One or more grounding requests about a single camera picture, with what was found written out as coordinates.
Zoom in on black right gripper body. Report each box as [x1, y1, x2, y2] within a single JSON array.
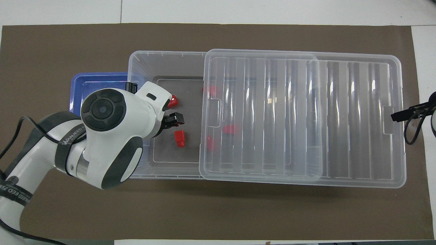
[[414, 101, 436, 118]]

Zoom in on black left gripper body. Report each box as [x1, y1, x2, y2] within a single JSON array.
[[157, 113, 180, 132]]

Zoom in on clear ribbed plastic box lid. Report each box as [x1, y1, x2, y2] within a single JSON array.
[[199, 49, 407, 189]]

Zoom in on clear plastic storage box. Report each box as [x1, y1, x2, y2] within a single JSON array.
[[128, 50, 324, 180]]

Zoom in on blue plastic tray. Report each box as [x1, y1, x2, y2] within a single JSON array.
[[69, 72, 137, 118]]

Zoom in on brown table mat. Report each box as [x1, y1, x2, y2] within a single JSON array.
[[0, 23, 435, 240]]

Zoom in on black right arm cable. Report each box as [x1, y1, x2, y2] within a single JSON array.
[[404, 109, 428, 145]]

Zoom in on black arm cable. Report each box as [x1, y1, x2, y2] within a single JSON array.
[[0, 116, 67, 245], [404, 109, 428, 145]]

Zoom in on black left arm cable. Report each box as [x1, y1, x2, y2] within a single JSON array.
[[0, 116, 67, 245]]

